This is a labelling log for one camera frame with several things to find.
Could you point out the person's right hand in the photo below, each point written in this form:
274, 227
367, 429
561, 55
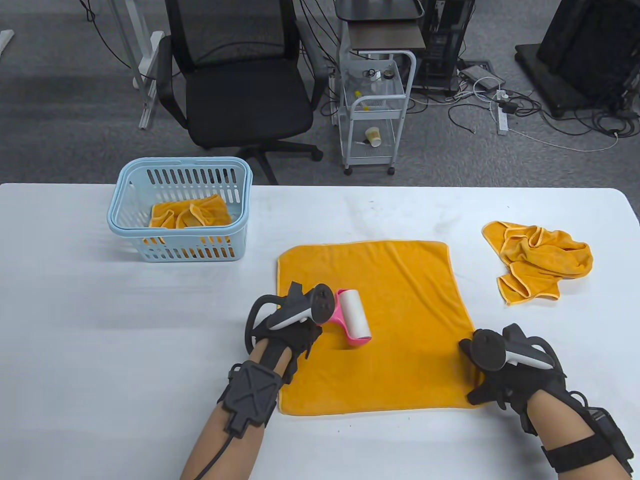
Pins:
505, 387

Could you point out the person's left hand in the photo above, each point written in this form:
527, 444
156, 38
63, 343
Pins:
292, 340

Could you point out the pink lint roller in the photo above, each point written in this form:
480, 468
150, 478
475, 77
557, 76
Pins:
355, 317

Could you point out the yellow square towel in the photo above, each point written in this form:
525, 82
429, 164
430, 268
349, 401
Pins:
550, 255
400, 300
200, 212

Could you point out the person's left forearm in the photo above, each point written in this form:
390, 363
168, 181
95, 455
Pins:
235, 440

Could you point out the person's right forearm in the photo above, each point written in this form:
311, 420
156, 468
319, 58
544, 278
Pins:
557, 425

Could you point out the grey tracking controller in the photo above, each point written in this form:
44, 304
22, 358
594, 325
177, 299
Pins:
487, 352
322, 300

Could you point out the light blue plastic basket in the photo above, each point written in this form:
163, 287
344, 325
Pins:
210, 161

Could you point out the white utility cart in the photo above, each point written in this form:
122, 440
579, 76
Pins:
375, 150

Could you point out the paper cup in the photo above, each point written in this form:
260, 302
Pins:
373, 136

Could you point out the black office chair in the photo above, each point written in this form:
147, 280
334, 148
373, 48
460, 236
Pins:
250, 105

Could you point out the white power strip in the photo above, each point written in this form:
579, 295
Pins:
502, 122

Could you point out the black power adapter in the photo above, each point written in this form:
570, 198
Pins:
510, 106

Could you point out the grey power adapter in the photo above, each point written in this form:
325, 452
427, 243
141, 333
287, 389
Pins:
475, 75

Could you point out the brown board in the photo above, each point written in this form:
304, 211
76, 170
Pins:
385, 36

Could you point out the black computer tower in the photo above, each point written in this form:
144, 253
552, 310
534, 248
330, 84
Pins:
445, 45

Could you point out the black side table top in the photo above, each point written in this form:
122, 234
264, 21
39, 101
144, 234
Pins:
375, 7

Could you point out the black display stand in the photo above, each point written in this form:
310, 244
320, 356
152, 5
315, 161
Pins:
590, 50

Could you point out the white desk foot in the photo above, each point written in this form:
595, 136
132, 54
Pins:
5, 41

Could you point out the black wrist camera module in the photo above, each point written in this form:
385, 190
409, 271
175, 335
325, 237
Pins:
252, 395
607, 440

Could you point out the white desk leg frame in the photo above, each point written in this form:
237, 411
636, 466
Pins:
152, 60

